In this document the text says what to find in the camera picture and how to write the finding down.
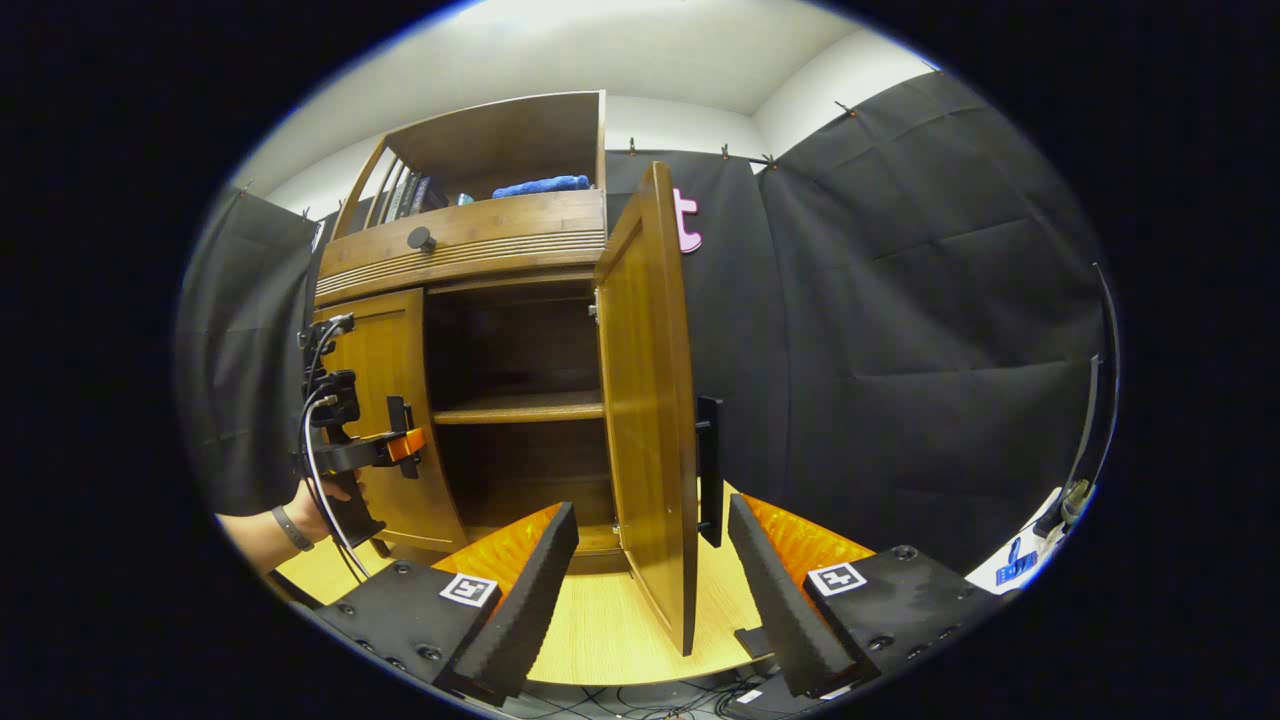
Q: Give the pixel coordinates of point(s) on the wooden shoe cabinet door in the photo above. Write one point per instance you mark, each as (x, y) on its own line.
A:
(645, 400)
(385, 350)

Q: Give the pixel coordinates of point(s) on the dark wristband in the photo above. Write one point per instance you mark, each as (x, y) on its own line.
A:
(291, 528)

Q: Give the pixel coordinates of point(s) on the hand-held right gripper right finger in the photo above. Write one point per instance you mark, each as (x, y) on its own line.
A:
(785, 610)

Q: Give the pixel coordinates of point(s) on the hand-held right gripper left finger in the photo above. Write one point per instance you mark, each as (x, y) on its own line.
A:
(520, 610)

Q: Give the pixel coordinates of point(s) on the black round drawer knob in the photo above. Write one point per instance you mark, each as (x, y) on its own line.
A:
(421, 239)

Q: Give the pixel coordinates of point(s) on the wooden double-door shoe cabinet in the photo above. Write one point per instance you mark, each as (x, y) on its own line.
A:
(500, 140)

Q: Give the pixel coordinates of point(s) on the blue plastic object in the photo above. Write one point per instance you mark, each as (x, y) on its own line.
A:
(1015, 562)

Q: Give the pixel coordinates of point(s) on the black book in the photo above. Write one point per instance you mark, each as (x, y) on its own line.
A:
(409, 196)

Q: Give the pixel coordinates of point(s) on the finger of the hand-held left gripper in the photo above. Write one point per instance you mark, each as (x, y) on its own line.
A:
(407, 444)

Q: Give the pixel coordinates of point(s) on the wooden inner cabinet shelf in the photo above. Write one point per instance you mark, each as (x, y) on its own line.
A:
(520, 408)

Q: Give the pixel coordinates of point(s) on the blue folded towel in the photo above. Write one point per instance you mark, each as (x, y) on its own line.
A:
(540, 186)

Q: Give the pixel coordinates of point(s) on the dark blue book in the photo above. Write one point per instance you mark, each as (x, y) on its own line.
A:
(422, 194)

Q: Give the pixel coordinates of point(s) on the black backdrop cloth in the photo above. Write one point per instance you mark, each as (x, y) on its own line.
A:
(900, 350)

